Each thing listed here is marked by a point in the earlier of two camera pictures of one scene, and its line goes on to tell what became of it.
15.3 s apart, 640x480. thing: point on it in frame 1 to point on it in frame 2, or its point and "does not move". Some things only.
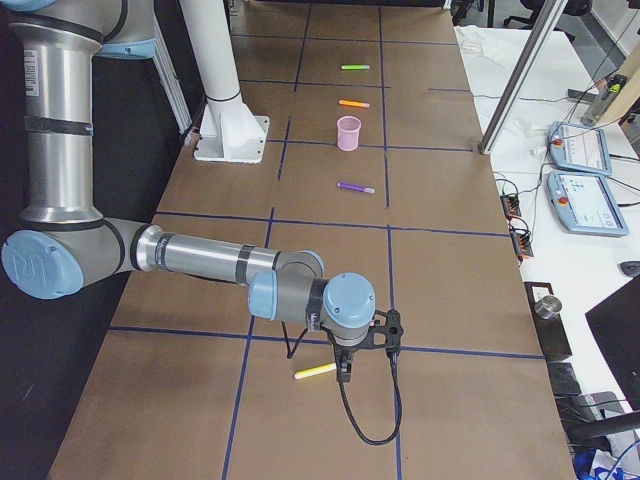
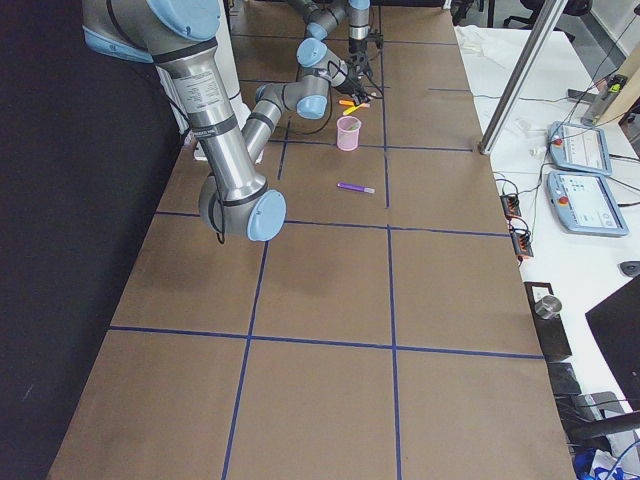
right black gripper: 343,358 to 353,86
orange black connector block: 510,206 does not move
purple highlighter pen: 356,187 does not move
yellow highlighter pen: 315,370 to 352,109
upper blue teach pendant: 578,147 does not move
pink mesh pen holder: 348,129 does not move
